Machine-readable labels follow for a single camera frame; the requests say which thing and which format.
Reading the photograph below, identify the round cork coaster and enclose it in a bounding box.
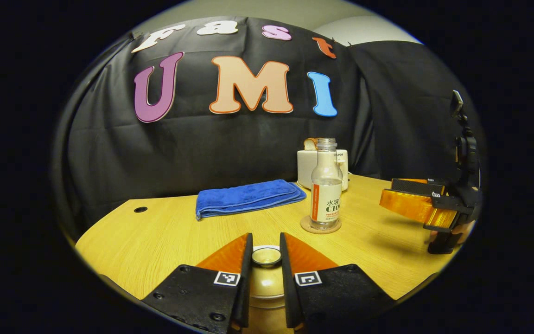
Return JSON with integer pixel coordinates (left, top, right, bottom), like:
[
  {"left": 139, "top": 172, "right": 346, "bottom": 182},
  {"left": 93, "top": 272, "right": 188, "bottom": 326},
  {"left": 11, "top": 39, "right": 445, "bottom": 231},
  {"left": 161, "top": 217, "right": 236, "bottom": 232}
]
[{"left": 300, "top": 215, "right": 342, "bottom": 234}]

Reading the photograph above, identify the folded blue towel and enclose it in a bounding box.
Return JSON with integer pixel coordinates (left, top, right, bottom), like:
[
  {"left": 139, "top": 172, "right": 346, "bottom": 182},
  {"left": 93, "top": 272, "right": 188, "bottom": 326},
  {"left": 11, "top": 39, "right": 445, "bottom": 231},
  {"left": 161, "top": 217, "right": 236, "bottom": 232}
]
[{"left": 196, "top": 179, "right": 307, "bottom": 220}]

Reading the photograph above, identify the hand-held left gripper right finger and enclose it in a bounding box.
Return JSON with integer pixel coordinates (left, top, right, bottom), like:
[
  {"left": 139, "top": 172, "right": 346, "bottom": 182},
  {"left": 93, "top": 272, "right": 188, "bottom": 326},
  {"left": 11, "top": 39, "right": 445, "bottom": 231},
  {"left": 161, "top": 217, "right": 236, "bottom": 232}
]
[{"left": 280, "top": 232, "right": 395, "bottom": 332}]

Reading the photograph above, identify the cream toaster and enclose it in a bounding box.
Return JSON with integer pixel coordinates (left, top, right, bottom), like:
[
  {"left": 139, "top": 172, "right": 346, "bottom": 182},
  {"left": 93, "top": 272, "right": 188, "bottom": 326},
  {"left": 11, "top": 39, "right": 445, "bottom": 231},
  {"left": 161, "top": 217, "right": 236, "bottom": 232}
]
[{"left": 297, "top": 148, "right": 349, "bottom": 192}]

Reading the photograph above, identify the black backdrop cloth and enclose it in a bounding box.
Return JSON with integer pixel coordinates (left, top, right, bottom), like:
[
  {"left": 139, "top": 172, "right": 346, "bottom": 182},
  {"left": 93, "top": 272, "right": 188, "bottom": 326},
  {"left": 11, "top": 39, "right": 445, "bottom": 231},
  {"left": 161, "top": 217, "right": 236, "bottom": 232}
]
[{"left": 51, "top": 16, "right": 483, "bottom": 237}]

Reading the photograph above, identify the clear plastic water bottle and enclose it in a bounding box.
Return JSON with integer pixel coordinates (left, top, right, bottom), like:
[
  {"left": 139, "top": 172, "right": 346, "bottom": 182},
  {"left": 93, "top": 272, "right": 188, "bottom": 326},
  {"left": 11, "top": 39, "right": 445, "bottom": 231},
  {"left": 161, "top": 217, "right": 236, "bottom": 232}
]
[{"left": 310, "top": 138, "right": 343, "bottom": 230}]

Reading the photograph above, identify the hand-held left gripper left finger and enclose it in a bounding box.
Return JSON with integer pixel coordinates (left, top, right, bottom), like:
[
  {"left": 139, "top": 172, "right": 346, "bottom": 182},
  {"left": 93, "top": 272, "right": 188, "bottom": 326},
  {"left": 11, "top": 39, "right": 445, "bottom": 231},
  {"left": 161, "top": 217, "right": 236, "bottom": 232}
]
[{"left": 142, "top": 232, "right": 254, "bottom": 334}]

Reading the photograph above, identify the cream teacup lid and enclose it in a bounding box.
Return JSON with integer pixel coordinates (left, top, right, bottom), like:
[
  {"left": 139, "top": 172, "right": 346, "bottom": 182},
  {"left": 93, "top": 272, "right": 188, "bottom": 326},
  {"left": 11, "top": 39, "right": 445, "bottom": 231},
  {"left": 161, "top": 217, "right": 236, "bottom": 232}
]
[{"left": 250, "top": 245, "right": 287, "bottom": 298}]

